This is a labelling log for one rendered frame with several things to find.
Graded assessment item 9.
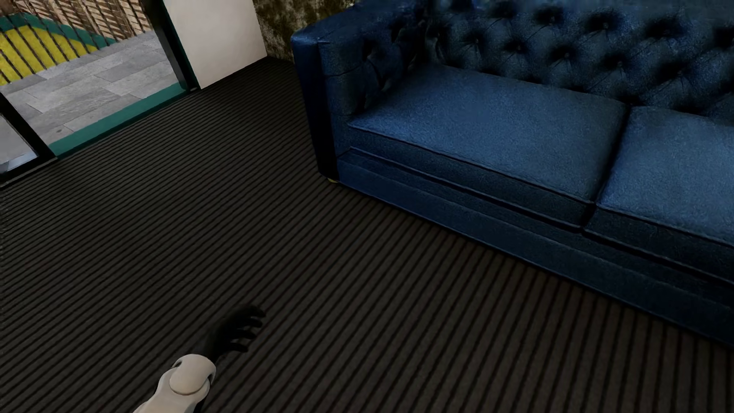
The blue tufted sofa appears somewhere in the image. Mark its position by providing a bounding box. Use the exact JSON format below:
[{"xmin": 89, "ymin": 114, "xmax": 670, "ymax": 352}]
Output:
[{"xmin": 290, "ymin": 0, "xmax": 734, "ymax": 346}]

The blue sofa seat cushion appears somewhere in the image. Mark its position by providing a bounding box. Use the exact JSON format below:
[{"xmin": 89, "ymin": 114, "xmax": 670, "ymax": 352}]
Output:
[
  {"xmin": 348, "ymin": 62, "xmax": 627, "ymax": 226},
  {"xmin": 584, "ymin": 106, "xmax": 734, "ymax": 281}
]

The black sliding door frame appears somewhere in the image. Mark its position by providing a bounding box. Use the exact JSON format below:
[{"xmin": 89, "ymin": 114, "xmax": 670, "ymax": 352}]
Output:
[{"xmin": 0, "ymin": 0, "xmax": 200, "ymax": 185}]

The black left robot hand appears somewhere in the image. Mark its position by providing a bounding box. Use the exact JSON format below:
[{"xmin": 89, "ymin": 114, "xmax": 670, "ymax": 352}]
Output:
[{"xmin": 202, "ymin": 306, "xmax": 266, "ymax": 363}]

